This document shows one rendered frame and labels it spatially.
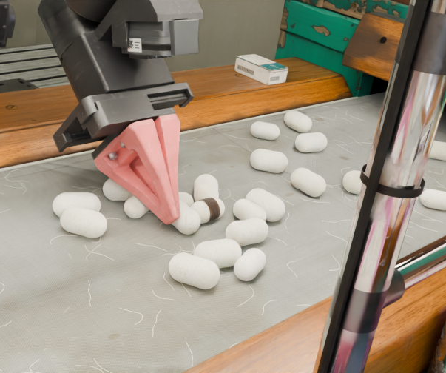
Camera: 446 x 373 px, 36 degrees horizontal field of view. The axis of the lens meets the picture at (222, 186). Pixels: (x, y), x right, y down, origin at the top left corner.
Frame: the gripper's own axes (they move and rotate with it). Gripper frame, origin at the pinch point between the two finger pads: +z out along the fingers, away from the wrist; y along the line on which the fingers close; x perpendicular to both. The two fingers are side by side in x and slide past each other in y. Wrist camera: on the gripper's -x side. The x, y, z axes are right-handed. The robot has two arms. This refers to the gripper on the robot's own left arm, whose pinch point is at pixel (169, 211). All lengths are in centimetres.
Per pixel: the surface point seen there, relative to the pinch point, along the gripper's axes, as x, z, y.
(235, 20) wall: 87, -72, 124
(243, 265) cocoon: -5.1, 6.5, 0.1
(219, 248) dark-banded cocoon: -4.0, 4.6, -0.4
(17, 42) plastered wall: 181, -128, 108
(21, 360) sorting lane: -3.1, 6.5, -16.5
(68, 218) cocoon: 2.4, -2.3, -6.9
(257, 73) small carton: 11.9, -16.3, 31.3
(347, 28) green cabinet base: 7, -19, 47
